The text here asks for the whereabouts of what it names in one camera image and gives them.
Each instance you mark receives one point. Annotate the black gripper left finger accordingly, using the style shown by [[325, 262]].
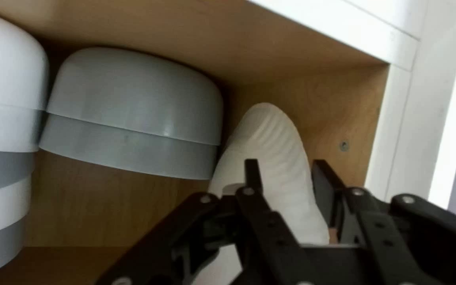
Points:
[[268, 250]]

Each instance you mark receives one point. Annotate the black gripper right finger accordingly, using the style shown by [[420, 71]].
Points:
[[373, 251]]

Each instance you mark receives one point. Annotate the white paper plate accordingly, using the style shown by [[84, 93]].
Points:
[[270, 137]]

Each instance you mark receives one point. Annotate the white grey stacked bowls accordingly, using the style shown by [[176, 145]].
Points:
[[23, 99]]

